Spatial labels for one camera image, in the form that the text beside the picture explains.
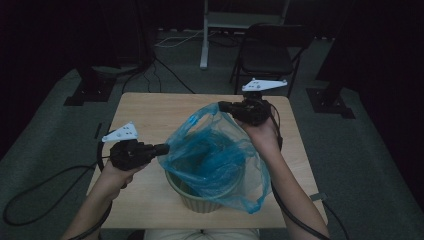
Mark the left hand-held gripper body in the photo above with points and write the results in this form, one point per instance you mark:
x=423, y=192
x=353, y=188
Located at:
x=131, y=154

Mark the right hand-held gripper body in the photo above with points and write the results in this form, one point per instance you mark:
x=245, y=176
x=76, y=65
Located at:
x=251, y=111

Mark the blue plastic bag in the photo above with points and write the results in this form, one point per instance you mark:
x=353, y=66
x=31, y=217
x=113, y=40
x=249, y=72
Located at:
x=213, y=156

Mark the green plastic bucket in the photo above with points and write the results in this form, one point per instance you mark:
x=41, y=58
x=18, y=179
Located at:
x=200, y=204

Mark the person's right hand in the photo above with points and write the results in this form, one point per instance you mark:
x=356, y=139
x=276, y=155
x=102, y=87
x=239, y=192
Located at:
x=263, y=135

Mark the person's left hand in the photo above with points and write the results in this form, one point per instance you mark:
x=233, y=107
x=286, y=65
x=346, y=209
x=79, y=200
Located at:
x=116, y=178

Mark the black floor strip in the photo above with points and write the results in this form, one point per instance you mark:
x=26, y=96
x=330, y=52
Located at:
x=98, y=130

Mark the black folding chair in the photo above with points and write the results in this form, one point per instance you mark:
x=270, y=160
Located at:
x=266, y=61

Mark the black stand base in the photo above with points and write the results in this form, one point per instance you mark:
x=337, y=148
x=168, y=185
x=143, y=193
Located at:
x=328, y=103
x=91, y=90

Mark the grey round floor plate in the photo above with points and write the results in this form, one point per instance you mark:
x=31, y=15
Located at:
x=113, y=69

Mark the person's light clothing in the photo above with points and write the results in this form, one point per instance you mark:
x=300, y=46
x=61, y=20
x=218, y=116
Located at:
x=200, y=234

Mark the grey table edge clip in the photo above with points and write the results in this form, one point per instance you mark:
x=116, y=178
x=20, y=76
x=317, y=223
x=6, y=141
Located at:
x=318, y=196

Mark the white metal stand frame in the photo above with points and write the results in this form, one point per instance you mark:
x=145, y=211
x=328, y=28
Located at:
x=204, y=50

